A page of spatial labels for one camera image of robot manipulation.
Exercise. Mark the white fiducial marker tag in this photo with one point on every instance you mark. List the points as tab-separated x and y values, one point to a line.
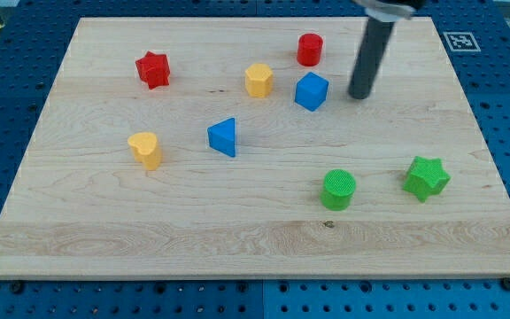
459	41

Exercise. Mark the yellow hexagon block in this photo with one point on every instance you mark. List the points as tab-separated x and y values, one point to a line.
258	80

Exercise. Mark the blue triangle block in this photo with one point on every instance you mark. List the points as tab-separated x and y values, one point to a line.
222	137

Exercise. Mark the red cylinder block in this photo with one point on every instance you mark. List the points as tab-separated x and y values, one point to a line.
309	49

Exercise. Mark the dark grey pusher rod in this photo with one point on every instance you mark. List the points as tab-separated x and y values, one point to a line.
370	56

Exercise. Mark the yellow heart block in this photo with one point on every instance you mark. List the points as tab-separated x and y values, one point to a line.
145	149

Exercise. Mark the red star block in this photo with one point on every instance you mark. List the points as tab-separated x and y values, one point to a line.
153	69

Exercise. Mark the green star block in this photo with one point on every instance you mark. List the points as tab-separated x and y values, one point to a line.
425	178

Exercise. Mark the silver rod mount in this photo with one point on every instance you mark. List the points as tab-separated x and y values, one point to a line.
390	10

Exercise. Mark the green cylinder block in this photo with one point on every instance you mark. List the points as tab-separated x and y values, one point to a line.
337	189

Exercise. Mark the blue cube block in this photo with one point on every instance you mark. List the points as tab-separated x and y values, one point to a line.
311	91

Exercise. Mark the wooden board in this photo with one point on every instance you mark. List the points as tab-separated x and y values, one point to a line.
82	208

